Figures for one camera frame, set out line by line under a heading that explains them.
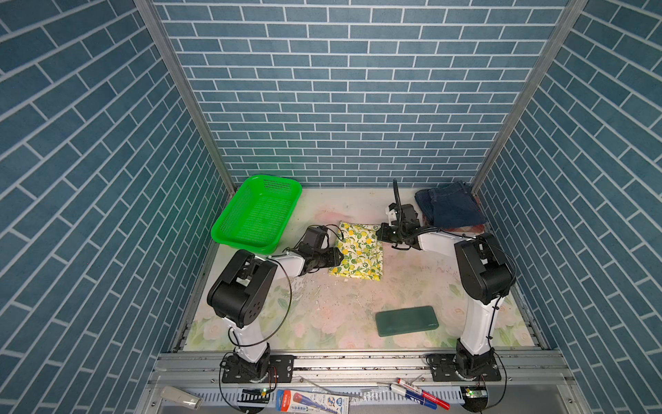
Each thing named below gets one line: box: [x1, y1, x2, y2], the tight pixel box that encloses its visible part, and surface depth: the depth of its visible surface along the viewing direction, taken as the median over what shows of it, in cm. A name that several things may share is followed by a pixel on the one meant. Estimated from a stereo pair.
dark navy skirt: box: [413, 180, 488, 229], surface depth 110 cm
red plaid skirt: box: [444, 224, 486, 234], surface depth 106 cm
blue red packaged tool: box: [274, 389, 350, 414], surface depth 69 cm
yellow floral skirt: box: [328, 220, 384, 282], surface depth 98 cm
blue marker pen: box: [388, 382, 438, 411], surface depth 70 cm
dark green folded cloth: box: [375, 305, 440, 338], surface depth 84 cm
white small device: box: [160, 385, 204, 411], surface depth 68 cm
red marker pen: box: [395, 377, 451, 411], surface depth 71 cm
